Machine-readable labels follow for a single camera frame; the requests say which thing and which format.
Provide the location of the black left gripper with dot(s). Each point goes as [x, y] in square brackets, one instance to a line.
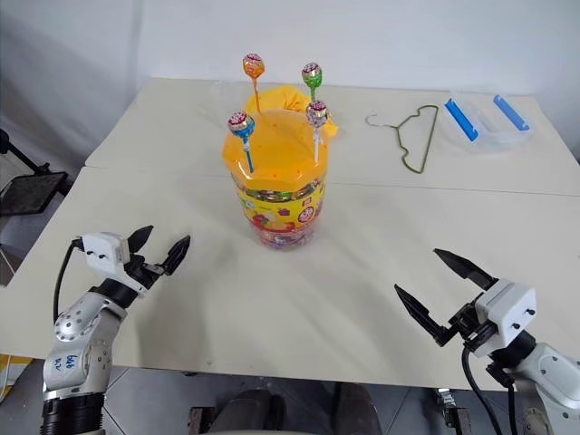
[144, 272]

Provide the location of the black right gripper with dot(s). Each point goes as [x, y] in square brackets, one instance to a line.
[473, 331]

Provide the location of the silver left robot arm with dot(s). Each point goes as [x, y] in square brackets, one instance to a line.
[74, 353]

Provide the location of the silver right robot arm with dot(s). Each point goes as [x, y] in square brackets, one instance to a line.
[550, 376]

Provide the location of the blue wrapped lollipop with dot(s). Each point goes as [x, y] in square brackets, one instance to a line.
[240, 123]

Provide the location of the lollipop tub with orange lid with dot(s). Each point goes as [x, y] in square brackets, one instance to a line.
[281, 149]

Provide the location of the orange wrapped lollipop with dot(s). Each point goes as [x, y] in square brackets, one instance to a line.
[253, 65]

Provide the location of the pink white wrapped lollipop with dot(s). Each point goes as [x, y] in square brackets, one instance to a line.
[316, 112]

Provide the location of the green wrapped lollipop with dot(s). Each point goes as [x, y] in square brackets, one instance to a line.
[312, 74]

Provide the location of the clear container with blue clips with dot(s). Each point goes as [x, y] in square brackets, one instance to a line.
[491, 131]

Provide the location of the yellow cloth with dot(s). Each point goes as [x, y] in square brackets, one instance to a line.
[276, 97]

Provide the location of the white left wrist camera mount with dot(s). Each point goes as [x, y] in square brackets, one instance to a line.
[103, 251]

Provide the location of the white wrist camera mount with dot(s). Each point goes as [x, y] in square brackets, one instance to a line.
[509, 308]
[103, 251]

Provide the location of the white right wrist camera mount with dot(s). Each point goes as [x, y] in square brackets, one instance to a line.
[509, 308]

